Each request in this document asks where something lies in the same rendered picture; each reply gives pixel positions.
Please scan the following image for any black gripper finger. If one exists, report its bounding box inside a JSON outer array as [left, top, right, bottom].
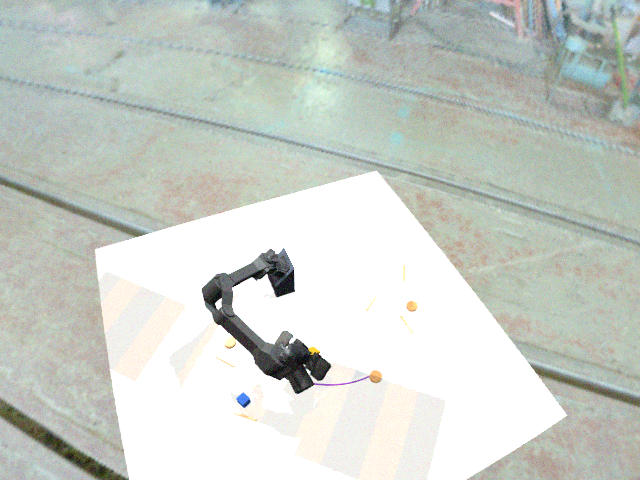
[[293, 338, 309, 349], [304, 352, 322, 371]]

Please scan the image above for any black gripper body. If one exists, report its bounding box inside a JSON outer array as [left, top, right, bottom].
[[275, 330, 332, 381]]

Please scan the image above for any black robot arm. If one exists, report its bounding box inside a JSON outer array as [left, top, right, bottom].
[[201, 248, 314, 394]]

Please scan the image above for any blue block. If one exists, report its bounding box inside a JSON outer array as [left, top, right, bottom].
[[236, 392, 251, 409]]

